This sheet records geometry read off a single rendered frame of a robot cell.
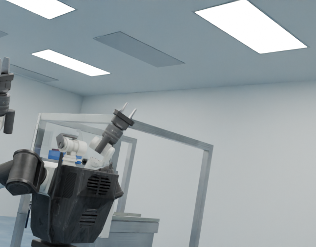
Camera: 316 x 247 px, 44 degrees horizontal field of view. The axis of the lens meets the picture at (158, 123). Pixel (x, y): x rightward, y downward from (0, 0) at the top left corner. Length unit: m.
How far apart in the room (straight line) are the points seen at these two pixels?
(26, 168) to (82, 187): 0.21
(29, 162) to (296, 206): 4.31
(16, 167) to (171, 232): 5.29
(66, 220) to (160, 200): 5.41
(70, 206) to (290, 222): 4.21
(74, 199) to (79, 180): 0.07
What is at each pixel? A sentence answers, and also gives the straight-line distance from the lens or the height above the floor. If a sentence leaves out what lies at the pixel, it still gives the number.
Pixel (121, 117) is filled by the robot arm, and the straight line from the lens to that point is 1.99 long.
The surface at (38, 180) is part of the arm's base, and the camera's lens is 1.56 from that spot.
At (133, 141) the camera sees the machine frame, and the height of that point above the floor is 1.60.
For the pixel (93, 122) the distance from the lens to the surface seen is 2.87.
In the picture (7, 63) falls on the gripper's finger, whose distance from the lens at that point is 1.62.
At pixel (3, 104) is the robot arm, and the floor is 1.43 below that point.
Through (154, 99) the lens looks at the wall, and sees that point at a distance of 7.47.
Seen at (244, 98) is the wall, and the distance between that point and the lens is 6.12.
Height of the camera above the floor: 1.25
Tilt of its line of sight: 8 degrees up
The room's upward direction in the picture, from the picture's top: 10 degrees clockwise
